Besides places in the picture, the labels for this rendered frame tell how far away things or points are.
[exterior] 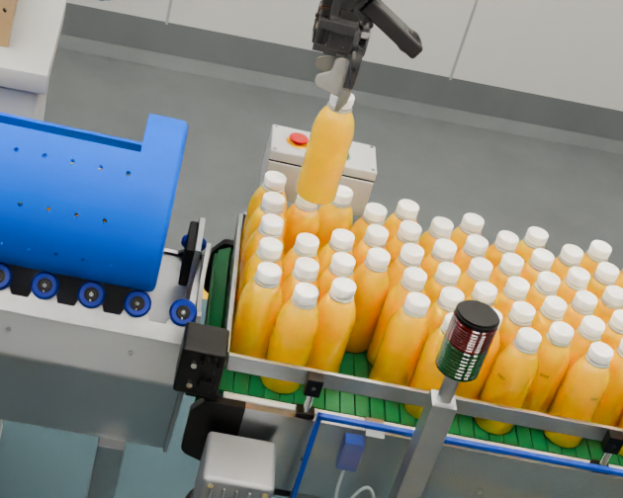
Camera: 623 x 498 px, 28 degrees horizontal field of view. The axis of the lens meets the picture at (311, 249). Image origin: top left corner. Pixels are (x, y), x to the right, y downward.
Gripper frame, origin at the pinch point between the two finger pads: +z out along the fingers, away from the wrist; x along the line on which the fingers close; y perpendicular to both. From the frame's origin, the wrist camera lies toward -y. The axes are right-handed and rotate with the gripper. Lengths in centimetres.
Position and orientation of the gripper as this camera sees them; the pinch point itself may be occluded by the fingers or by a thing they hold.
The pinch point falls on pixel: (342, 98)
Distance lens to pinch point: 199.4
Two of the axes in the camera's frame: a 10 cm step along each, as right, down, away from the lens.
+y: -9.7, -2.0, -1.3
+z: -2.4, 8.0, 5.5
